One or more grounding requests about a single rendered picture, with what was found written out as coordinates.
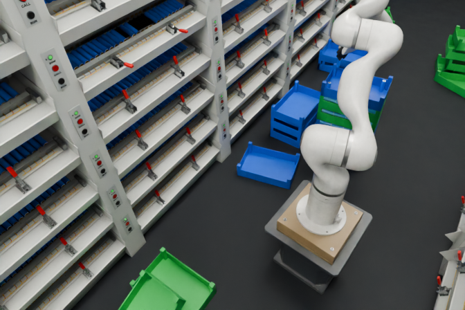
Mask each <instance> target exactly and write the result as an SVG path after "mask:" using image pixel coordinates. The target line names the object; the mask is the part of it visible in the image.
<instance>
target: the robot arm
mask: <svg viewBox="0 0 465 310"><path fill-rule="evenodd" d="M388 3H389V0H360V2H359V3H358V4H357V5H355V6H354V7H353V8H350V9H349V10H347V11H345V12H344V13H343V14H341V15H340V16H339V17H338V18H337V19H336V20H335V21H334V23H333V24H332V26H331V30H330V37H331V39H332V41H333V42H334V43H335V44H337V45H339V47H338V49H339V50H338V51H337V56H336V57H337V58H338V60H339V61H340V60H341V59H342V58H343V59H345V58H346V56H347V55H348V53H351V52H353V51H355V50H362V51H367V52H368V54H367V55H365V56H364V57H362V58H360V59H358V60H356V61H354V62H352V63H351V64H349V65H347V66H346V67H345V69H344V70H343V72H342V75H341V77H340V82H339V85H338V92H337V101H338V106H339V107H340V110H341V111H342V112H343V113H344V115H345V116H346V117H347V118H348V119H349V121H350V122H351V124H352V130H347V129H341V128H337V127H332V126H329V125H319V124H315V125H310V126H309V127H307V128H306V129H305V130H304V131H303V133H302V136H301V140H300V150H301V153H302V156H303V158H304V160H305V161H306V162H307V164H308V166H309V167H310V168H311V169H312V170H313V179H312V183H311V188H310V192H309V194H308V195H306V196H304V197H302V198H301V200H299V202H298V204H297V208H296V215H297V218H298V221H299V222H300V223H301V225H302V226H303V227H304V228H306V229H307V230H308V231H310V232H311V233H314V234H317V235H324V236H327V235H334V234H336V233H338V232H339V231H341V230H342V229H343V227H344V225H345V222H346V212H345V209H344V208H343V206H342V205H341V204H342V202H343V198H344V195H345V193H346V190H347V186H348V184H349V172H348V171H347V169H349V170H355V171H365V170H368V169H369V168H371V167H372V166H373V164H374V163H375V162H376V157H377V145H376V139H375V137H374V133H373V131H372V127H371V124H370V120H369V114H368V101H369V96H370V90H371V87H372V81H373V78H374V74H375V72H376V71H377V69H378V68H379V67H381V66H382V65H383V64H384V63H386V62H387V61H389V60H390V59H392V58H393V57H394V56H395V55H396V54H397V53H398V52H399V50H400V48H401V46H402V43H403V32H402V30H401V29H400V28H399V27H398V26H397V25H395V24H393V22H392V19H391V18H390V16H389V14H388V13H386V11H385V8H386V7H387V5H388Z"/></svg>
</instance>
